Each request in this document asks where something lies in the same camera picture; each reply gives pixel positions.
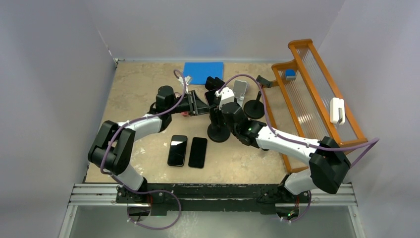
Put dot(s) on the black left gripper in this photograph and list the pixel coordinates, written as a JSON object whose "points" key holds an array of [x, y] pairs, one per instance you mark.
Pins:
{"points": [[201, 107]]}

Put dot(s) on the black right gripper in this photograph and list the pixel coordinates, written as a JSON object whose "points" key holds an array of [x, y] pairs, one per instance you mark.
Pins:
{"points": [[216, 112]]}

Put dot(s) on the black round base phone stand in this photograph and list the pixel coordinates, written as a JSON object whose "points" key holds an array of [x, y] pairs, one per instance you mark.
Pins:
{"points": [[219, 135]]}

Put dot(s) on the black phone purple edge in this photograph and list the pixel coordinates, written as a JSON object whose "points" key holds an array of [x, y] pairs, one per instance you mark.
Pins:
{"points": [[211, 98]]}

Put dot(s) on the black phone white stripe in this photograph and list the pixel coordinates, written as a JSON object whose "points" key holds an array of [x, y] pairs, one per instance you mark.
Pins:
{"points": [[177, 150]]}

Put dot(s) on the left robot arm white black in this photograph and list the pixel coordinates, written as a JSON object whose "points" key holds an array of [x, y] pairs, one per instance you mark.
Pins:
{"points": [[113, 144]]}

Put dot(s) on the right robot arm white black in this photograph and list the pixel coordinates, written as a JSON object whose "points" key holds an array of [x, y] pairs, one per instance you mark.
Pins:
{"points": [[327, 165]]}

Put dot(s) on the white silver phone stand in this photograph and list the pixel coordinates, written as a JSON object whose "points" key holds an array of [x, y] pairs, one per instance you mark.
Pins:
{"points": [[239, 89]]}

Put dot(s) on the blue foam mat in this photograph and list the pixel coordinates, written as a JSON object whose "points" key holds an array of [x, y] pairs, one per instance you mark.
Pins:
{"points": [[200, 71]]}

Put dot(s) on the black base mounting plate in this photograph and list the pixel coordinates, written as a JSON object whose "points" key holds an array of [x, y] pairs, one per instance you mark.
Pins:
{"points": [[267, 199]]}

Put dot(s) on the blue sponge block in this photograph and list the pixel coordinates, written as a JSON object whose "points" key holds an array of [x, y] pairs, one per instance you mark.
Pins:
{"points": [[290, 75]]}

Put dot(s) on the orange wooden rack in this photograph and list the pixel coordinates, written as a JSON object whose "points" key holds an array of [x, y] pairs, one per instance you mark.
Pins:
{"points": [[305, 101]]}

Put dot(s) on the white clip on rack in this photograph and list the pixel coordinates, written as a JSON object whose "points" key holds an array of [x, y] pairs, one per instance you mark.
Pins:
{"points": [[337, 111]]}

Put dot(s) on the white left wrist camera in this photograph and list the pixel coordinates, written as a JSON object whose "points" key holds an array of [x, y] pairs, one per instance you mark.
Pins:
{"points": [[185, 80]]}

